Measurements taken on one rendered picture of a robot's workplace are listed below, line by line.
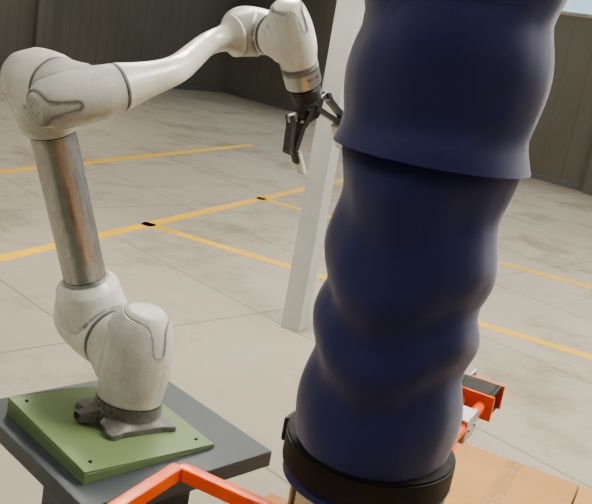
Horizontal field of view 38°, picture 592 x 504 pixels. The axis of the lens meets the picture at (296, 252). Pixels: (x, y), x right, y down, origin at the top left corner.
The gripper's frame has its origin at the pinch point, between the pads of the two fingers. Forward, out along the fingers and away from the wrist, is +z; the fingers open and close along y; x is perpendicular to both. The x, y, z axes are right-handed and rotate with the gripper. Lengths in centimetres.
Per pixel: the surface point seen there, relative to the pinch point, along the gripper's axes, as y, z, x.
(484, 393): -29, 15, -74
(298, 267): 98, 185, 179
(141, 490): -95, -23, -73
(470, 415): -38, 10, -78
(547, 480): 18, 109, -50
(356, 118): -58, -64, -87
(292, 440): -78, -28, -87
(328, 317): -69, -43, -88
